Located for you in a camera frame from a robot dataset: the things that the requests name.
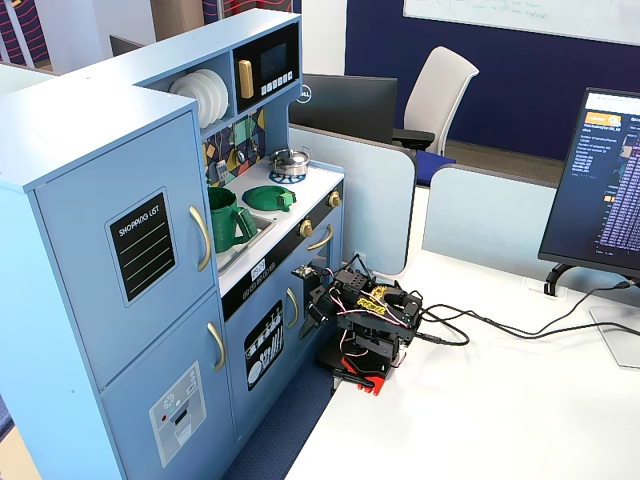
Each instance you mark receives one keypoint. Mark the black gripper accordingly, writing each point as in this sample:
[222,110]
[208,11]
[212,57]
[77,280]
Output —
[317,304]

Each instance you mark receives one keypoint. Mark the green round bowl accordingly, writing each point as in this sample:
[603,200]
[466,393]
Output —
[265,197]

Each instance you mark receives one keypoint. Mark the red black arm base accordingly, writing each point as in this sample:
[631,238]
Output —
[367,372]

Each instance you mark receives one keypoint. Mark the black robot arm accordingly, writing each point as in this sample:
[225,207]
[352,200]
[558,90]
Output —
[400,307]

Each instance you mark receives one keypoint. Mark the green pitcher recipient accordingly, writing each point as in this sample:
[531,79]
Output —
[224,220]

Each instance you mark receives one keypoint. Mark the blue dishwasher door dish print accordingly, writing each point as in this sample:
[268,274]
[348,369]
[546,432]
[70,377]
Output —
[260,360]

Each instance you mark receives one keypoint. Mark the blue oven door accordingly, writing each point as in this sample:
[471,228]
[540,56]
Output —
[320,235]

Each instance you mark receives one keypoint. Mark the gold stove knob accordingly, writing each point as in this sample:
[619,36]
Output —
[306,228]
[334,200]

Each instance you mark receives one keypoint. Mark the grey toy sink basin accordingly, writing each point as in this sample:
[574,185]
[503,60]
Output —
[255,232]

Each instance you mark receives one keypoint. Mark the tall light blue desk partition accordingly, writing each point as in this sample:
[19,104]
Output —
[370,200]

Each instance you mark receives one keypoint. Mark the blue white stove burner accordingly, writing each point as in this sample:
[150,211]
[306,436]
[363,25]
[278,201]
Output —
[280,178]

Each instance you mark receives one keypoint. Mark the silver toy pot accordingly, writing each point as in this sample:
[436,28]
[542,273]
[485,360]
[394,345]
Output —
[289,160]

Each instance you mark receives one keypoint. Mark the white hanging toy utensil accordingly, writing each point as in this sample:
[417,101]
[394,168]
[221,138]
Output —
[221,171]

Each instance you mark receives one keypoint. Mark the blue freezer door ice dispenser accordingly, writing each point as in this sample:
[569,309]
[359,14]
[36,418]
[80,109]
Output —
[150,380]

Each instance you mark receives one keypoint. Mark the blue seat cushion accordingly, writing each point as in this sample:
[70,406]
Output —
[432,167]

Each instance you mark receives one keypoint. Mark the low light blue desk partition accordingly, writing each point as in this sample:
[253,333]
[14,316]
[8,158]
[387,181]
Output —
[490,215]

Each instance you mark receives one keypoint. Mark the black Dell monitor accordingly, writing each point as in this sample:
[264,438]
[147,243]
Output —
[350,105]

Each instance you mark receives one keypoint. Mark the blue fridge door shopping list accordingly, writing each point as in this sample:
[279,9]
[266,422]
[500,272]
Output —
[90,240]

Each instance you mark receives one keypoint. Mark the white toy plates stack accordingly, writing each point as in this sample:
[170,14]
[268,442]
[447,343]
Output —
[207,95]

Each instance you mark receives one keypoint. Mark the white office chair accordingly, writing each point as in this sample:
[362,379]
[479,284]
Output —
[440,95]

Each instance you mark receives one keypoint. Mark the black toy microwave door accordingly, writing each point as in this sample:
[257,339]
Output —
[267,65]

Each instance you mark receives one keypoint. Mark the silver black monitor stand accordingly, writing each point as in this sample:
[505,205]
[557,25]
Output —
[620,340]

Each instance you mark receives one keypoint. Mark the computer monitor with lit screen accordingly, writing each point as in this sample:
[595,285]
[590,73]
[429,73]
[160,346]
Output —
[595,190]

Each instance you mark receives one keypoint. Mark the small black background monitor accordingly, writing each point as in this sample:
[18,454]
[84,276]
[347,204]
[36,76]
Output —
[122,46]

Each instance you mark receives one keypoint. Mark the white whiteboard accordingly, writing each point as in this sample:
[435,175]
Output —
[525,17]

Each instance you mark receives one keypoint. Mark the small wrist camera board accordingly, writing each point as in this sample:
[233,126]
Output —
[304,272]

